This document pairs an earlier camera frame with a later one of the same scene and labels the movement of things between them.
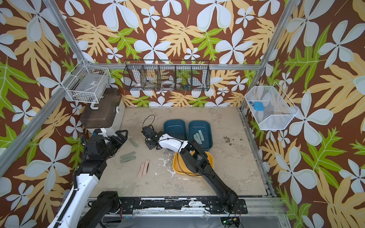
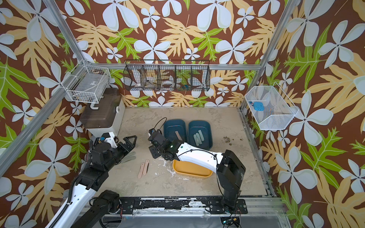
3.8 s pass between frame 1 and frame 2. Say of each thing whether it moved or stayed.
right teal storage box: stayed
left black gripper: moved
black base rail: stayed
